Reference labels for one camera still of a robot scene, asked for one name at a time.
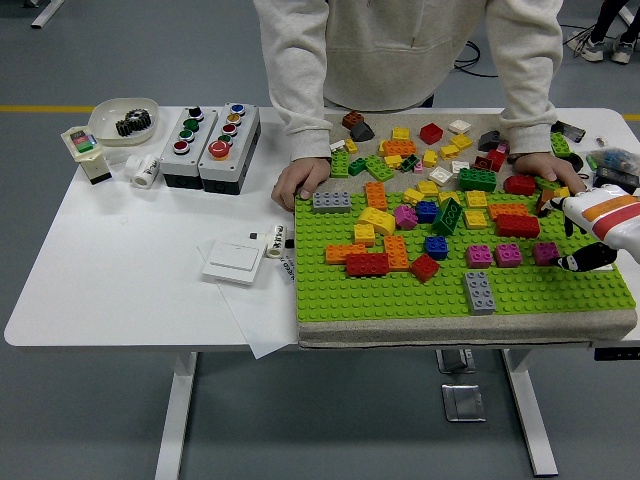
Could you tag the grey four-button control box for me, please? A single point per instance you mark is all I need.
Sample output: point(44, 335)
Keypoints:
point(192, 157)

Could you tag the black rectangular device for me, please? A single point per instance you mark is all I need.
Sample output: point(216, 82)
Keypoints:
point(574, 132)

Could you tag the metal floor socket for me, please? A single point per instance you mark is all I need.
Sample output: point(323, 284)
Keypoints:
point(455, 361)

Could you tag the grey emergency-stop control box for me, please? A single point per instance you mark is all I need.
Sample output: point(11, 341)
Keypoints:
point(240, 145)

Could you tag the black box device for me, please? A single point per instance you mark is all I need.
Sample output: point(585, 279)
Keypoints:
point(617, 177)

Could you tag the lime two-by-four brick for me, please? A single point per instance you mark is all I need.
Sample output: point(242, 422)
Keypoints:
point(561, 145)
point(379, 168)
point(340, 164)
point(546, 183)

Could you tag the white desk foot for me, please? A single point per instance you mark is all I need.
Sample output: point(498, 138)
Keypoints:
point(47, 14)

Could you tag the white table leg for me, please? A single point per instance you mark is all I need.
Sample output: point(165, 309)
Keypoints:
point(175, 425)
point(530, 415)

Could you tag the person's left hand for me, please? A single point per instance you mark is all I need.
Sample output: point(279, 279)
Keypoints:
point(545, 164)

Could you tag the dark red brick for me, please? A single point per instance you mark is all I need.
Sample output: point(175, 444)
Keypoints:
point(482, 163)

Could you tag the dark grey slope brick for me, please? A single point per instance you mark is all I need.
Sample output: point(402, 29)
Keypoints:
point(363, 131)
point(489, 141)

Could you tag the white square plate brick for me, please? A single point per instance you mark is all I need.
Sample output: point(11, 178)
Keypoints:
point(460, 127)
point(440, 175)

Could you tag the yellow curved brick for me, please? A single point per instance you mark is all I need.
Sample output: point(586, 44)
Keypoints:
point(376, 220)

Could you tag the person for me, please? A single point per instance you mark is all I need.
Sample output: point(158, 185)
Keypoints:
point(592, 50)

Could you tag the small dark green brick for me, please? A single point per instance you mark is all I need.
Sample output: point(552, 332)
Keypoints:
point(410, 162)

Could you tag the small yellow brick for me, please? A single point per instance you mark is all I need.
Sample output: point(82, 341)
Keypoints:
point(413, 195)
point(431, 159)
point(427, 188)
point(394, 162)
point(562, 192)
point(351, 146)
point(450, 152)
point(448, 195)

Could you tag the small white plate brick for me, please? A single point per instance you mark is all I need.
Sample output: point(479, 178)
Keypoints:
point(337, 145)

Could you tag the small brass screw part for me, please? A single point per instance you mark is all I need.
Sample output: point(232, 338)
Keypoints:
point(600, 140)

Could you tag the brown two-by-two brick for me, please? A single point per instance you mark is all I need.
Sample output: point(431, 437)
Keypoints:
point(353, 119)

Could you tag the person's right hand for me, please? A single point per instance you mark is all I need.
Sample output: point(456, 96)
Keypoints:
point(304, 175)

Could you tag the black table control panel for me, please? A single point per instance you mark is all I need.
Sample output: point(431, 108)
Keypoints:
point(617, 353)

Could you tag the green studded baseplate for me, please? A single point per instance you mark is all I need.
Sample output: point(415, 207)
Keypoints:
point(350, 295)

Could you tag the white paper sheet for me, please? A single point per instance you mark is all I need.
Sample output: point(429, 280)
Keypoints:
point(260, 320)

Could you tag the metal floor box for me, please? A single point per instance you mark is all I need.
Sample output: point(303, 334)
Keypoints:
point(463, 402)

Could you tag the pink two-by-two brick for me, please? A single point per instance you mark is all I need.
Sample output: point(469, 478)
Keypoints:
point(545, 252)
point(406, 216)
point(479, 256)
point(508, 255)

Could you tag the white wall switch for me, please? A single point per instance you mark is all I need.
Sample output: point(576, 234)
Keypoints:
point(232, 260)

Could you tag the beige red-green switch unit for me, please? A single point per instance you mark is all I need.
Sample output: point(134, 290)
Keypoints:
point(85, 142)

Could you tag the black round part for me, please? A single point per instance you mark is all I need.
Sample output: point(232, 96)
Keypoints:
point(577, 161)

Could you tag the white pipe tee fitting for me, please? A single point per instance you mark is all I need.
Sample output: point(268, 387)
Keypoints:
point(145, 175)

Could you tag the bag of blue parts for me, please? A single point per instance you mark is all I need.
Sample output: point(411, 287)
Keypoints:
point(617, 160)

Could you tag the grey two-by-four brick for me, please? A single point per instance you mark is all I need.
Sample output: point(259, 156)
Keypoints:
point(479, 295)
point(331, 202)

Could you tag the white labelled tube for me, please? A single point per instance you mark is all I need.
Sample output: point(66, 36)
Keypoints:
point(276, 240)

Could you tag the orange two-by-four brick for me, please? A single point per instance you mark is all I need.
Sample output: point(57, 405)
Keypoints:
point(342, 253)
point(396, 251)
point(376, 195)
point(400, 148)
point(505, 209)

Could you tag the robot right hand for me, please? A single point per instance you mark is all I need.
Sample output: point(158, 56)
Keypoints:
point(615, 215)

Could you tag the red curved brick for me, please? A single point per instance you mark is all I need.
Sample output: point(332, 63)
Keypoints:
point(520, 185)

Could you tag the yellow two-by-two brick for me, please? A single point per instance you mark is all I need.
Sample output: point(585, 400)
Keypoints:
point(476, 219)
point(461, 142)
point(401, 133)
point(476, 199)
point(364, 234)

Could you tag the red two-by-four brick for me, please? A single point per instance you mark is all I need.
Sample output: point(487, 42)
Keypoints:
point(517, 226)
point(367, 264)

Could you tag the small green plastic piece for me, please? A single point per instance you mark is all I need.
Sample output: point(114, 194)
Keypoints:
point(592, 161)

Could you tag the brown-orange brick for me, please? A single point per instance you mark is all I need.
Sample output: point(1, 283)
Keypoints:
point(541, 194)

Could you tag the white plastic bowl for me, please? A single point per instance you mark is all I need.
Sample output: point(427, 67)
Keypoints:
point(107, 117)

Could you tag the red two-by-two brick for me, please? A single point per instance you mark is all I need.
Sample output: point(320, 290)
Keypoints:
point(431, 133)
point(425, 268)
point(497, 159)

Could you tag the dark green two-by-four brick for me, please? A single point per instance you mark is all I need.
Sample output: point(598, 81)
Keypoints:
point(478, 179)

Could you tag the person's torso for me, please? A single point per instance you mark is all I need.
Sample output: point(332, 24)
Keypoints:
point(410, 50)

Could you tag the blue two-by-two brick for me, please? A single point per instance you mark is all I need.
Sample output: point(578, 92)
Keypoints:
point(436, 248)
point(427, 212)

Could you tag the dark metal gear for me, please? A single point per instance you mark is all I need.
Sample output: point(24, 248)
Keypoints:
point(141, 117)
point(127, 127)

